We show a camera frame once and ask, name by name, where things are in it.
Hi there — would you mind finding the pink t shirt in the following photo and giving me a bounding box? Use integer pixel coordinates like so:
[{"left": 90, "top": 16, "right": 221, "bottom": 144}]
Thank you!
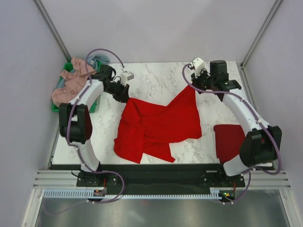
[{"left": 52, "top": 57, "right": 88, "bottom": 107}]

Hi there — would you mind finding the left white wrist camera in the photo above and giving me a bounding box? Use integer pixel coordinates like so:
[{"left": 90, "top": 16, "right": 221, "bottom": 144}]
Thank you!
[{"left": 120, "top": 71, "right": 134, "bottom": 86}]

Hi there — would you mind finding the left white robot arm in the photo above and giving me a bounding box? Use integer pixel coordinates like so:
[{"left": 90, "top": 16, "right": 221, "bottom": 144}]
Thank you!
[{"left": 59, "top": 65, "right": 134, "bottom": 186}]

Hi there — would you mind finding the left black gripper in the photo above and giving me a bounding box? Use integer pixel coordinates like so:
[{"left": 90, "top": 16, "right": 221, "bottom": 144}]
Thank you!
[{"left": 104, "top": 80, "right": 130, "bottom": 104}]

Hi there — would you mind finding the folded dark red t shirt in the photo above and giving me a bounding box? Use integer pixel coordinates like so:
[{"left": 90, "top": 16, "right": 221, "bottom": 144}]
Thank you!
[{"left": 213, "top": 124, "right": 245, "bottom": 164}]

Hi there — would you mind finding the left aluminium corner post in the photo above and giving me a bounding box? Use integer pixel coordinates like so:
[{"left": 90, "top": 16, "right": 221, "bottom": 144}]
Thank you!
[{"left": 33, "top": 0, "right": 71, "bottom": 61}]

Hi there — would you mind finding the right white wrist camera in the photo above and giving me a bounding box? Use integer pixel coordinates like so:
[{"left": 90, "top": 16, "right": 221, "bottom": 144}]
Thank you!
[{"left": 189, "top": 57, "right": 205, "bottom": 78}]

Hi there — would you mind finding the white slotted cable duct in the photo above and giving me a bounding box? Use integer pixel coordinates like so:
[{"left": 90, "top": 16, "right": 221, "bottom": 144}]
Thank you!
[{"left": 43, "top": 189, "right": 222, "bottom": 200}]

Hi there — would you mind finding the right aluminium corner post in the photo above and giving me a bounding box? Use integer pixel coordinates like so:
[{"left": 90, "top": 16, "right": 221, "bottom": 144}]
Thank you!
[{"left": 240, "top": 0, "right": 284, "bottom": 70}]

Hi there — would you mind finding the aluminium frame rail front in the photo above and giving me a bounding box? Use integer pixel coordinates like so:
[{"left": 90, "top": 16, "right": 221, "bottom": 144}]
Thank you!
[{"left": 34, "top": 170, "right": 291, "bottom": 190}]

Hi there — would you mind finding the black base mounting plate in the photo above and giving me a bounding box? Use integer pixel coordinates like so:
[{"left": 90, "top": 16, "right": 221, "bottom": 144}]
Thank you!
[{"left": 77, "top": 164, "right": 245, "bottom": 196}]

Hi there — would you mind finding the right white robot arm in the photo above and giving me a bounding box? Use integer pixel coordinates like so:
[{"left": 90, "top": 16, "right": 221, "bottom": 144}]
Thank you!
[{"left": 188, "top": 58, "right": 282, "bottom": 186}]

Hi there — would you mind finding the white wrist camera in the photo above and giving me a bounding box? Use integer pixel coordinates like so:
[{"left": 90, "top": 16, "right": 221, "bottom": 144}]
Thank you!
[
  {"left": 120, "top": 71, "right": 134, "bottom": 86},
  {"left": 189, "top": 57, "right": 205, "bottom": 78}
]

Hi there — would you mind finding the green plastic bin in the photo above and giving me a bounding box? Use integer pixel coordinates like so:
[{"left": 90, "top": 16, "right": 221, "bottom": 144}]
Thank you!
[{"left": 51, "top": 61, "right": 102, "bottom": 113}]

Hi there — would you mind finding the bright red t shirt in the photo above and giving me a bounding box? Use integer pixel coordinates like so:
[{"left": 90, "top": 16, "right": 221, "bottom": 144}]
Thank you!
[{"left": 114, "top": 86, "right": 202, "bottom": 163}]

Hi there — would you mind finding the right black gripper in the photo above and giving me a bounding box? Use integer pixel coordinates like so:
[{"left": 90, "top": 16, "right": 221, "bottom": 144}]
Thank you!
[{"left": 191, "top": 68, "right": 216, "bottom": 95}]

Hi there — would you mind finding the aluminium corner post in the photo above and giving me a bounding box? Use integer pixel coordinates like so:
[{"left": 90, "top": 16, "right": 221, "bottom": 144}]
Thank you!
[
  {"left": 33, "top": 0, "right": 71, "bottom": 61},
  {"left": 240, "top": 0, "right": 284, "bottom": 70}
]

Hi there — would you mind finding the grey blue t shirt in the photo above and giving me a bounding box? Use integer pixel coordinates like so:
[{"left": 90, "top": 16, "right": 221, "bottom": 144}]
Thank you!
[{"left": 57, "top": 54, "right": 110, "bottom": 88}]

